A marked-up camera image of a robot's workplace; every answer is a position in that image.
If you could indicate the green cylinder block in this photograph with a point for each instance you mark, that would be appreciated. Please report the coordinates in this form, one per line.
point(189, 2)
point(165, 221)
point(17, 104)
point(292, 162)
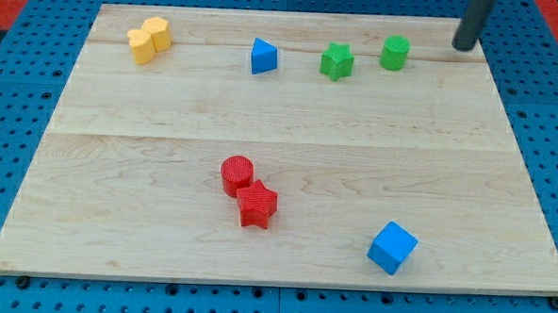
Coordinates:
point(394, 53)

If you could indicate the red star block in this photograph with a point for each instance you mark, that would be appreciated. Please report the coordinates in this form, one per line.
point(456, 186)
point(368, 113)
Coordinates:
point(256, 204)

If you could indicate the green star block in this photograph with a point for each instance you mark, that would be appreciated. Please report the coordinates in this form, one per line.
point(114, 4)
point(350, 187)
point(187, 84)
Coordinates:
point(337, 61)

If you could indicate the red cylinder block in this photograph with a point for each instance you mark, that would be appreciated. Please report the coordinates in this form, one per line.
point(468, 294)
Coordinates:
point(237, 172)

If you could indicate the wooden board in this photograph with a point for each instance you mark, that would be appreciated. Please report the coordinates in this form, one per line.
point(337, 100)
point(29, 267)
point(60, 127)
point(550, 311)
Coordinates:
point(126, 182)

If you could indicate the blue triangle block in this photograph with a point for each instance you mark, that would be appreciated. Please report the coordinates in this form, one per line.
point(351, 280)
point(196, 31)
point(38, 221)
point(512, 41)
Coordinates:
point(263, 57)

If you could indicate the blue cube block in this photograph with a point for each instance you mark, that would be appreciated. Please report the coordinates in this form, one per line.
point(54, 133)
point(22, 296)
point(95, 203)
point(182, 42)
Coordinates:
point(391, 247)

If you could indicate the yellow hexagon block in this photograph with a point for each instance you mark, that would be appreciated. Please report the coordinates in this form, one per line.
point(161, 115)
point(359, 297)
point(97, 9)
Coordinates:
point(160, 32)

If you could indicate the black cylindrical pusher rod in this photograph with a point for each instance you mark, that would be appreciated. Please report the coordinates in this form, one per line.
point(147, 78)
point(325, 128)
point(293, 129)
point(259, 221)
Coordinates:
point(470, 27)

